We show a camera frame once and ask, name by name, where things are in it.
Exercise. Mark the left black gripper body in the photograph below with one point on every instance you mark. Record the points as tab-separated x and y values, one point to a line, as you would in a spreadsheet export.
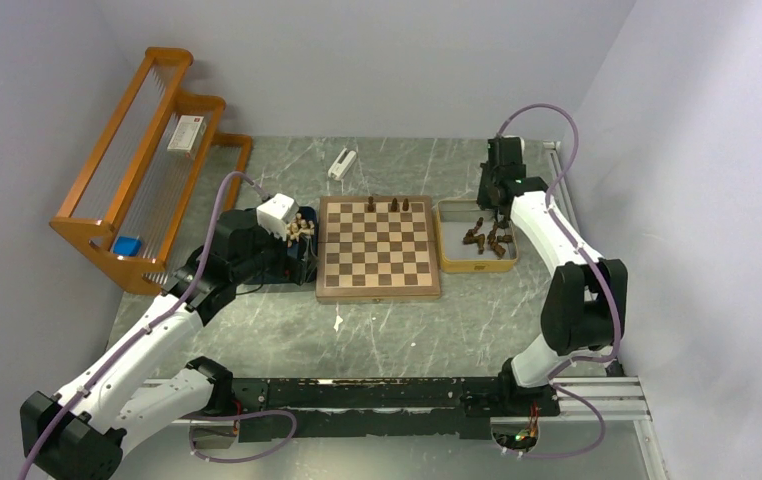
271	257

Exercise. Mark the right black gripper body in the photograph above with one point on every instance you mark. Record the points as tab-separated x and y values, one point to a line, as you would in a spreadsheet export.
486	179

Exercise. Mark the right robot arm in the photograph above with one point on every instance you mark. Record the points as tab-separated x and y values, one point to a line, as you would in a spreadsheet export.
583	316

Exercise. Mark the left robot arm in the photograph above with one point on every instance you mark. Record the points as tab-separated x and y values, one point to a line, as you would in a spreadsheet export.
90	425

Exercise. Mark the light wooden chess pieces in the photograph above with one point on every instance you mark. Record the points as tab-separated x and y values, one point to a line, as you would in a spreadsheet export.
299	228

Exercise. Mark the dark chess pieces pile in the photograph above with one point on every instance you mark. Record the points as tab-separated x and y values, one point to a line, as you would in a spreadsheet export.
497	239

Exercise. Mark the wooden chess board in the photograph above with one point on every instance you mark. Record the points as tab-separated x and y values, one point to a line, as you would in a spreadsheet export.
379	256

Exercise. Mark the blue plastic tray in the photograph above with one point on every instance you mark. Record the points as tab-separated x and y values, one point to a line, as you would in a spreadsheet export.
299	263

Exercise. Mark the yellow metal tin tray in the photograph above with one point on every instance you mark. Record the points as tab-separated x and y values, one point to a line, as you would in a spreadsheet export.
452	218

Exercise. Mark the white plastic clip device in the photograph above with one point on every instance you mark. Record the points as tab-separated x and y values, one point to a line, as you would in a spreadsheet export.
342	164

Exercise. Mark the orange wooden rack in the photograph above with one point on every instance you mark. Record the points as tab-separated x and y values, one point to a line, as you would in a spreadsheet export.
130	185

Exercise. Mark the blue small box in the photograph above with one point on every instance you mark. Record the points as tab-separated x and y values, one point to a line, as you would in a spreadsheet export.
127	246

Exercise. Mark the white red small box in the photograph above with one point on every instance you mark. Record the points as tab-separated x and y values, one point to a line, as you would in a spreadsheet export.
188	133

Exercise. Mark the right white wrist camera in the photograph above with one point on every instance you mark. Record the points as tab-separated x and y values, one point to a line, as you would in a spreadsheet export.
513	145

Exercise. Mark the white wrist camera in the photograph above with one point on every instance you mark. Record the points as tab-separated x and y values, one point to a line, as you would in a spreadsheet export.
276	214
513	145

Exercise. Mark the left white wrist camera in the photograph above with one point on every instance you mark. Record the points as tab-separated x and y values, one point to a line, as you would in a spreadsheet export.
276	214

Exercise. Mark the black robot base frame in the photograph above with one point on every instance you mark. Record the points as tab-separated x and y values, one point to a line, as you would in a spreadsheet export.
464	407

